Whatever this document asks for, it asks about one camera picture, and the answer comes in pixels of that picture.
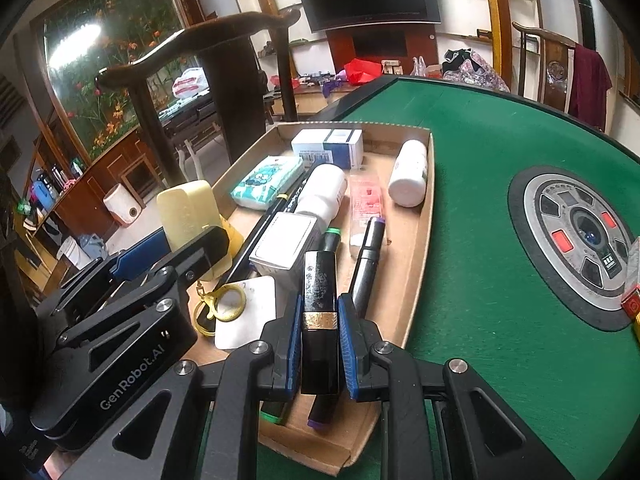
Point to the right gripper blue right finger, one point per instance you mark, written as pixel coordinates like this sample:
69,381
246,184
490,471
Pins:
366,369

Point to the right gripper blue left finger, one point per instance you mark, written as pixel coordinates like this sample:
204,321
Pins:
278,380

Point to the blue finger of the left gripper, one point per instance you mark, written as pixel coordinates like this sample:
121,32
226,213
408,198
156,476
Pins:
140,257

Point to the white gold keychain case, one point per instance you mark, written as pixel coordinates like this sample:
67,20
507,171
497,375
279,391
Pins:
190,217

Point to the black marker purple cap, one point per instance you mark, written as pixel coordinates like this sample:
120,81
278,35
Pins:
360,289

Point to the black marker green cap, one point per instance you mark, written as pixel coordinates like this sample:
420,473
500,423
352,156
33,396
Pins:
276,412

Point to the small white barcode box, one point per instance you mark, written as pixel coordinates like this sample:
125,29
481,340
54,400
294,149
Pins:
281,251

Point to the teal tissue pack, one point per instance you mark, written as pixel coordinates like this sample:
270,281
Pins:
273,176

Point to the white plastic bottle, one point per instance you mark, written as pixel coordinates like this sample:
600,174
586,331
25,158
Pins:
323,193

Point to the black marker yellow caps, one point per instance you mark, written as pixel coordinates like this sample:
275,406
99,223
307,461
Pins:
240,267

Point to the clear pack red item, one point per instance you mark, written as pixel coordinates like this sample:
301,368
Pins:
366,200

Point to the white bottle green label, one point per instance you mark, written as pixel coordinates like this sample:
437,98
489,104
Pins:
407,184

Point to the white and blue medicine box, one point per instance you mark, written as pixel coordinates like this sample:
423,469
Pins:
342,147

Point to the cardboard tray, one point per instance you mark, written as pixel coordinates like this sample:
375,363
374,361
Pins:
395,295

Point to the white plastic bag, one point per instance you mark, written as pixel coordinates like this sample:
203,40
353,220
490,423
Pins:
190,83

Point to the dark wooden chair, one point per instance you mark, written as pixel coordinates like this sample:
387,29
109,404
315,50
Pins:
225,52

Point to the round table centre console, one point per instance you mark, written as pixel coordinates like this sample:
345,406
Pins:
576,241

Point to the red bag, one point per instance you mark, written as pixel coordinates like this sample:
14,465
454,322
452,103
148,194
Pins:
360,72

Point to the yellow snack packet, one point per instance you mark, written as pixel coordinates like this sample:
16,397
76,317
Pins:
637,326

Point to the patterned clothes pile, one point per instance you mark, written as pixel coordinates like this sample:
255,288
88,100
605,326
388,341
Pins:
468,67

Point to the maroon cloth on chair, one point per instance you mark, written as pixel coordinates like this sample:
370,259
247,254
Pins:
591,81

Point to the silver standing air conditioner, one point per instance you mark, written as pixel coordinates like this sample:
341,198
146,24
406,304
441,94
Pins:
589,37

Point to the wooden chair by wall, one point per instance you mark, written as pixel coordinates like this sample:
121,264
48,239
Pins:
556,66

